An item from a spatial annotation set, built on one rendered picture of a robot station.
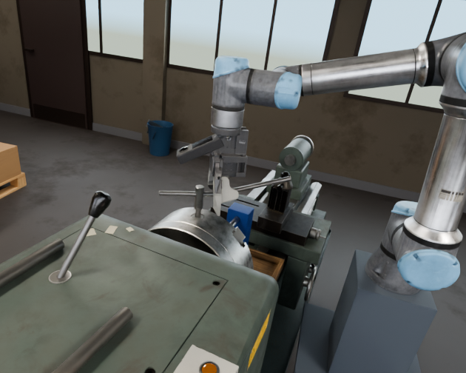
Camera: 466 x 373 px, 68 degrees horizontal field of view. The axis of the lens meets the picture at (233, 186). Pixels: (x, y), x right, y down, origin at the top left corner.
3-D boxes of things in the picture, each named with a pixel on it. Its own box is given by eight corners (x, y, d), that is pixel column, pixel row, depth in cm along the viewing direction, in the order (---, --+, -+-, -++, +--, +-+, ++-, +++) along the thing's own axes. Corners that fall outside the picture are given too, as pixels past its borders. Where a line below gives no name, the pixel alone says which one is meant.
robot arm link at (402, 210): (421, 241, 99) (439, 200, 93) (433, 269, 87) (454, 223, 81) (378, 232, 101) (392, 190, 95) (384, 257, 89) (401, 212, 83)
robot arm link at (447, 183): (435, 264, 88) (515, 29, 66) (453, 304, 74) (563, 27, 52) (385, 255, 90) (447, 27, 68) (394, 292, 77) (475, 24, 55)
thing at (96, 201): (100, 223, 59) (99, 199, 57) (85, 217, 60) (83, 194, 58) (116, 214, 63) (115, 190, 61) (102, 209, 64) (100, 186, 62)
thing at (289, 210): (279, 234, 136) (282, 223, 134) (256, 226, 140) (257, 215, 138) (292, 213, 154) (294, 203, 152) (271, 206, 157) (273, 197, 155)
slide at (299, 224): (304, 246, 139) (306, 237, 137) (209, 215, 152) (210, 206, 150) (312, 226, 154) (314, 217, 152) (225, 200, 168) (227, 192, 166)
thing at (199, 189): (193, 228, 89) (195, 188, 84) (192, 223, 91) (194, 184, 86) (201, 228, 89) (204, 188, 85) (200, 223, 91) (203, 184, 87)
